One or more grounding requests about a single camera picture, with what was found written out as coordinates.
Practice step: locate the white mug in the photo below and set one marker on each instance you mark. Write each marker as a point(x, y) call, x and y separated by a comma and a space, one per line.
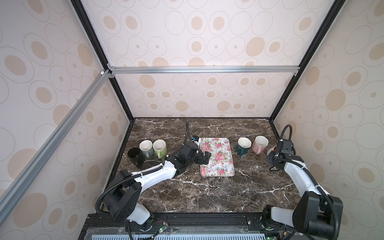
point(271, 150)

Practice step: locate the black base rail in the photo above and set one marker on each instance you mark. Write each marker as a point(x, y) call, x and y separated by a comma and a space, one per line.
point(183, 223)

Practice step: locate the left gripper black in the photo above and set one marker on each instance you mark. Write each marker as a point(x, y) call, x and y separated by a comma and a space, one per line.
point(206, 158)

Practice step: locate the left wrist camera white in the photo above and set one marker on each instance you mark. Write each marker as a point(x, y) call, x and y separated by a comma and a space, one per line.
point(196, 140)

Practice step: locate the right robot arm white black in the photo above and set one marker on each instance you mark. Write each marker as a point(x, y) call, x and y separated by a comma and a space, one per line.
point(318, 213)

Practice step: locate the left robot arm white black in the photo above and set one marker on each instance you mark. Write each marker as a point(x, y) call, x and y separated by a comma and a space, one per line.
point(120, 199)

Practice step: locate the light green mug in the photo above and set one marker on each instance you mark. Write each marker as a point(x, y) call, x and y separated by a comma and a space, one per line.
point(160, 148)

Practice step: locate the diagonal aluminium bar left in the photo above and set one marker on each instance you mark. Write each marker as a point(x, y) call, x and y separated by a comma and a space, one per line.
point(21, 184)

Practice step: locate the black mug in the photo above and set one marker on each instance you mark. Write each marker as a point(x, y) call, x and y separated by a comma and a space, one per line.
point(136, 156)

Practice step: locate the grey mug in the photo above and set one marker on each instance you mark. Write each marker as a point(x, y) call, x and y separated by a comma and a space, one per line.
point(147, 149)

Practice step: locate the pink faceted mug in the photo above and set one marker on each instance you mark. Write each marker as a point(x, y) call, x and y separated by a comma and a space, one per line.
point(259, 144)

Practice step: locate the dark teal mug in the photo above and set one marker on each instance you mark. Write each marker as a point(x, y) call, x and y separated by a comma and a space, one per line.
point(243, 146)

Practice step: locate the horizontal aluminium bar back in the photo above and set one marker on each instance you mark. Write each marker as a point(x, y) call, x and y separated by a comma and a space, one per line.
point(205, 70)

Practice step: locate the floral rectangular tray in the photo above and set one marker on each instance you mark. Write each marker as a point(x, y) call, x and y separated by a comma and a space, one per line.
point(221, 161)

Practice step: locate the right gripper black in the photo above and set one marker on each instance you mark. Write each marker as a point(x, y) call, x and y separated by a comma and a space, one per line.
point(271, 157)

